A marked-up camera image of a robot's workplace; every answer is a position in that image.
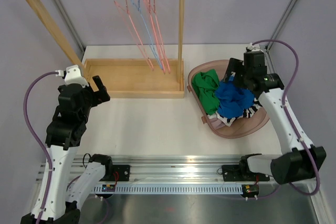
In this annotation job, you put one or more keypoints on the pink wire hanger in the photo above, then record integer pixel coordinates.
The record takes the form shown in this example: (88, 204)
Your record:
(166, 65)

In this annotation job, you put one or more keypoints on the light blue wire hanger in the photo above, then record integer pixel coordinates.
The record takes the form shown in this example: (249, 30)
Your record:
(137, 6)

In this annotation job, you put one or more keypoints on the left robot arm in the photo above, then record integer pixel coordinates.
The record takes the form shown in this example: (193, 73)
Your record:
(57, 202)

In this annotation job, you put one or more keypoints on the aluminium frame post right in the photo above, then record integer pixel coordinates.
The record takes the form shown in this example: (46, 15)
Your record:
(285, 16)

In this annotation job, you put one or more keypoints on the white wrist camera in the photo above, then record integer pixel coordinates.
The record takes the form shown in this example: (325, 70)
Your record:
(253, 48)
(72, 75)

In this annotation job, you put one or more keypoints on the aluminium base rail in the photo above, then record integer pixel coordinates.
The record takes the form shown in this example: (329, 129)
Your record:
(151, 175)

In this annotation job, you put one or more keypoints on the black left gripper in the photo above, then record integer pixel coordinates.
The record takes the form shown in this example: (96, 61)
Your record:
(100, 96)

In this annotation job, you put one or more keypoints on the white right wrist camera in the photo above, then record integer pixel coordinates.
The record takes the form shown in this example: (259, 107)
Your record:
(253, 48)

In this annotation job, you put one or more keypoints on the aluminium frame post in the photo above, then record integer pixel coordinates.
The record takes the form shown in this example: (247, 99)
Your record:
(285, 16)
(71, 28)

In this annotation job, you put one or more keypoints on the black white striped tank top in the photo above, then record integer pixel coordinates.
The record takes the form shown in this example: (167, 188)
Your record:
(242, 114)

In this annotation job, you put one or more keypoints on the pink translucent plastic basin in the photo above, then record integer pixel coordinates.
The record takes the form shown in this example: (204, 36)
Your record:
(241, 127)

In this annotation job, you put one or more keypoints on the pale pink tank top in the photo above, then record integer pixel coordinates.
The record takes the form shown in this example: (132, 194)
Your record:
(217, 123)

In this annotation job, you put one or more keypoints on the aluminium frame post left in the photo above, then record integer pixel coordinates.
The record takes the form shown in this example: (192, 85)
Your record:
(71, 28)

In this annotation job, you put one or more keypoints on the green tank top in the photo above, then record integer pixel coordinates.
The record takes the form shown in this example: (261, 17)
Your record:
(205, 84)

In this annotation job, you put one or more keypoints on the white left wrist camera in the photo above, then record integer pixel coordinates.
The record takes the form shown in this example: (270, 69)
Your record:
(72, 75)

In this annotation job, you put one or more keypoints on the blue tank top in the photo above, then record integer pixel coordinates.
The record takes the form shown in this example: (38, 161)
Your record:
(233, 98)

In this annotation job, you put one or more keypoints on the wooden clothes rack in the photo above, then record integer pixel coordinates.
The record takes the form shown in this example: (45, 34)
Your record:
(125, 78)

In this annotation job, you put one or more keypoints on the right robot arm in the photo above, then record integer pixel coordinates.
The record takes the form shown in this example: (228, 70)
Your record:
(300, 159)

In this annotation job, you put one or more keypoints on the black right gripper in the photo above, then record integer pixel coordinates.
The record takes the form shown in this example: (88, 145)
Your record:
(236, 66)

